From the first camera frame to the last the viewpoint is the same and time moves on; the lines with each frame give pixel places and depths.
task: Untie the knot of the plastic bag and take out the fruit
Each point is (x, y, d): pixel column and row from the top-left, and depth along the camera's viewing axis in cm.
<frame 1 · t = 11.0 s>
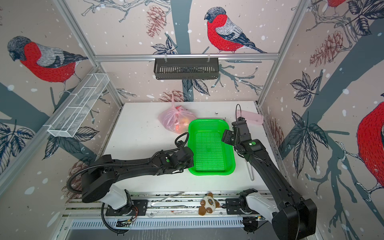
left hand: (194, 162, 82), fingers closed
right hand: (227, 136, 81), fingers open
pink plastic bag: (176, 119, 99), point 12 cm above the table
green plastic basket: (212, 156, 94), on the table
pink rectangular box: (252, 116, 113), point 2 cm above the table
orange fruit in bag: (184, 123, 97), point 11 cm above the table

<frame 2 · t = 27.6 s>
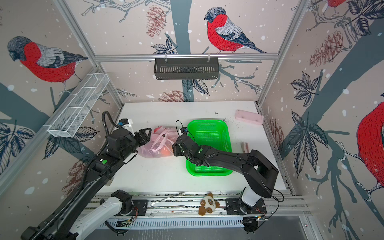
left hand: (146, 130, 72), fingers open
right hand: (172, 147, 83), fingers open
pink plastic bag: (160, 143, 73), point 24 cm above the table
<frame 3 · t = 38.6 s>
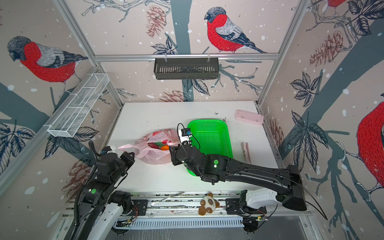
left hand: (133, 152, 74), fingers closed
right hand: (168, 149, 65), fingers open
pink plastic bag: (161, 137, 87), point 14 cm above the table
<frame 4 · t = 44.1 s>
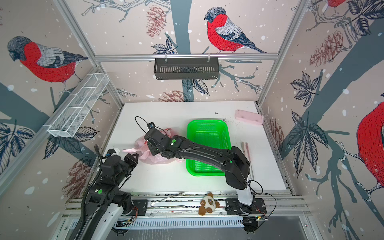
left hand: (137, 153, 76), fingers closed
right hand: (151, 144, 77), fingers open
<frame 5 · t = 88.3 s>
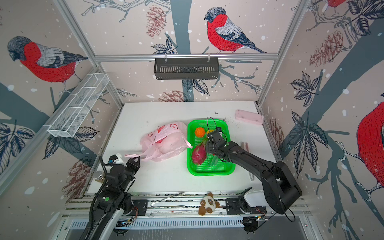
left hand: (139, 156, 79), fingers closed
right hand: (212, 146, 89), fingers open
pink plastic bag: (165, 142, 100), on the table
metal can: (99, 176, 76), point 11 cm above the table
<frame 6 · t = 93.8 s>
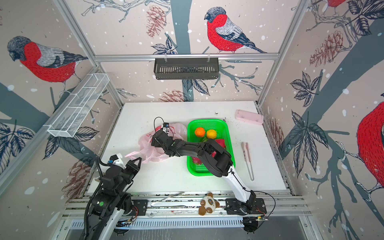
left hand: (140, 158, 76), fingers closed
right hand: (156, 139, 94), fingers open
